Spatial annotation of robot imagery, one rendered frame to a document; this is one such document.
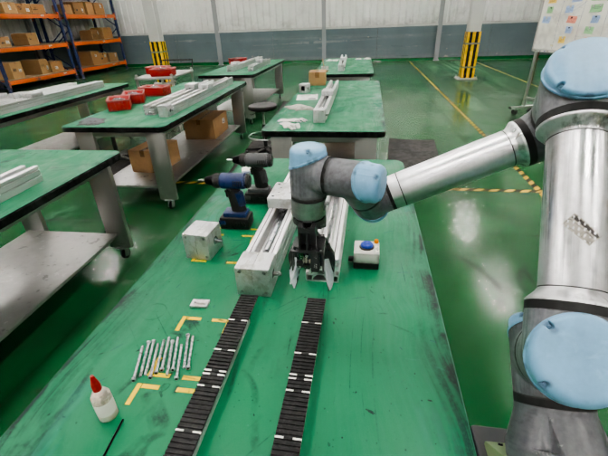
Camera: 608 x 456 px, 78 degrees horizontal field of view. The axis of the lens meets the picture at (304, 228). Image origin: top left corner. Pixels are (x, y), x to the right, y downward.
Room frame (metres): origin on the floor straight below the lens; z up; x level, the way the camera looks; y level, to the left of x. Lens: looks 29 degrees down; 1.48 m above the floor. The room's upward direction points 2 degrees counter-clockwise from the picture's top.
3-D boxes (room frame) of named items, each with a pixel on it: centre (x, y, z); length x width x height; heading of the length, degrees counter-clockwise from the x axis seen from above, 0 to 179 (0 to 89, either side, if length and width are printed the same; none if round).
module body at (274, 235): (1.35, 0.07, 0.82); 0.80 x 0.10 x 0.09; 170
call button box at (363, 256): (1.02, -0.19, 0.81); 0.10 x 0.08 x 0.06; 80
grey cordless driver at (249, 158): (1.54, 0.22, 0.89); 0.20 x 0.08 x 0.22; 82
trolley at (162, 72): (6.02, 1.95, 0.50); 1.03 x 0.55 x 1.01; 176
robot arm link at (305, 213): (0.72, -0.02, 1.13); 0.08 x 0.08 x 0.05
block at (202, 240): (1.12, 0.34, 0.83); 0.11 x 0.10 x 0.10; 76
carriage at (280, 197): (1.35, 0.07, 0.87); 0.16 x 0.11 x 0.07; 170
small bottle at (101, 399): (0.50, 0.42, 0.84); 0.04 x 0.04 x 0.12
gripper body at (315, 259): (0.71, -0.01, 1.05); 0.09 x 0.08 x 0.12; 171
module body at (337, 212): (1.32, -0.12, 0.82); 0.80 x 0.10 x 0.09; 170
